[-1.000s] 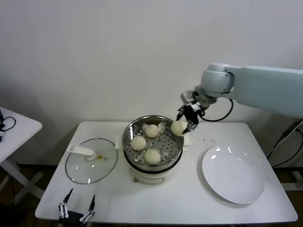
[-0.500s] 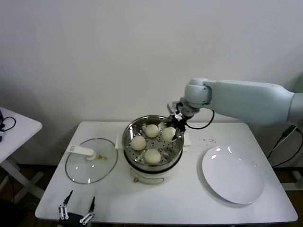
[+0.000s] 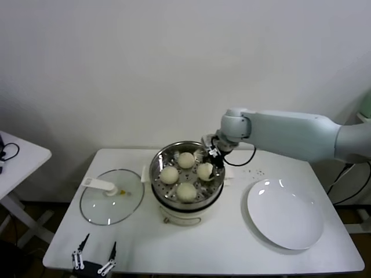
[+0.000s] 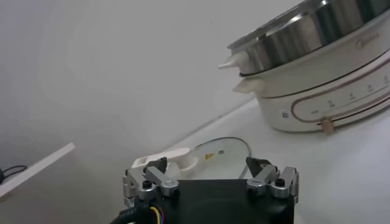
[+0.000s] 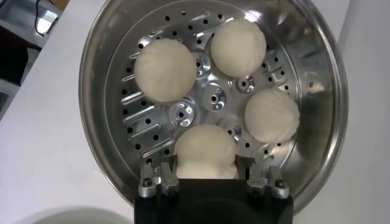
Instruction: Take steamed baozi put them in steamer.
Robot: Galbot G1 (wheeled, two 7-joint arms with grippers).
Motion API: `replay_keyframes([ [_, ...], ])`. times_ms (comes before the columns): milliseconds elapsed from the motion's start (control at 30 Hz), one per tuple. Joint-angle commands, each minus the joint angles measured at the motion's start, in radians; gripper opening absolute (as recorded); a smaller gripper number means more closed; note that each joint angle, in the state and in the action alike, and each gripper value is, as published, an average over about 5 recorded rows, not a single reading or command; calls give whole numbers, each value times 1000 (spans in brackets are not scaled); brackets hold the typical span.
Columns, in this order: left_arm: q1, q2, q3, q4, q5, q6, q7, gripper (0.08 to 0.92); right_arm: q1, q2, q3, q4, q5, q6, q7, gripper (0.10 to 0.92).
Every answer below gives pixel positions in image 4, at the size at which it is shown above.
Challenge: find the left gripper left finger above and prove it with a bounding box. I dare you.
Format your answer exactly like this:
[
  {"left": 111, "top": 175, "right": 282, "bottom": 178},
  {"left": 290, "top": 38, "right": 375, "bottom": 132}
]
[{"left": 122, "top": 156, "right": 180, "bottom": 201}]

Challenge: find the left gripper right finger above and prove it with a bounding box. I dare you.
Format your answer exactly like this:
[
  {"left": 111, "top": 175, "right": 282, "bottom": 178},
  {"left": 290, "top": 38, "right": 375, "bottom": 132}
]
[{"left": 245, "top": 156, "right": 300, "bottom": 203}]

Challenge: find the steel perforated steamer basket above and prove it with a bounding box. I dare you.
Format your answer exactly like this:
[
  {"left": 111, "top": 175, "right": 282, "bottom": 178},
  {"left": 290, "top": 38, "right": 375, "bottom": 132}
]
[{"left": 218, "top": 0, "right": 390, "bottom": 77}]

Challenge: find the cream electric cooking pot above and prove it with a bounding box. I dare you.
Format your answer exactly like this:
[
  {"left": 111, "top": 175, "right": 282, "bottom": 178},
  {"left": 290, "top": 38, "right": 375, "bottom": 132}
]
[{"left": 233, "top": 12, "right": 390, "bottom": 135}]

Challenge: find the white folding side table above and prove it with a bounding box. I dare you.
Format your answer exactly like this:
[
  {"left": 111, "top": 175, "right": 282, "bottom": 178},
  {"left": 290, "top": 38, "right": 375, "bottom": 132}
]
[{"left": 0, "top": 142, "right": 76, "bottom": 199}]

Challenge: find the coloured wire bundle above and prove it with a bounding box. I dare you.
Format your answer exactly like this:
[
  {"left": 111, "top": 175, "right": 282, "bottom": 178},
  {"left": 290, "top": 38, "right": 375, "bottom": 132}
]
[{"left": 148, "top": 206, "right": 165, "bottom": 224}]

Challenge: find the glass lid with white handle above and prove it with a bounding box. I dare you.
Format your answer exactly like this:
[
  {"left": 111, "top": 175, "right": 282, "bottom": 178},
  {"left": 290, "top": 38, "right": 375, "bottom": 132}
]
[{"left": 131, "top": 136, "right": 252, "bottom": 181}]

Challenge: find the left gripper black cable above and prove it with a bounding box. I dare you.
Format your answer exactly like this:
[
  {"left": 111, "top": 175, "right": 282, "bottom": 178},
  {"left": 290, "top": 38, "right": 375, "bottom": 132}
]
[{"left": 108, "top": 206, "right": 150, "bottom": 224}]

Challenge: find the thin black looped cable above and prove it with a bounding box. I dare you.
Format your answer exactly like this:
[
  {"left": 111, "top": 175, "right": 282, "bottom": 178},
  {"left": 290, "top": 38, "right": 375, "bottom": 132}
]
[{"left": 1, "top": 164, "right": 29, "bottom": 180}]

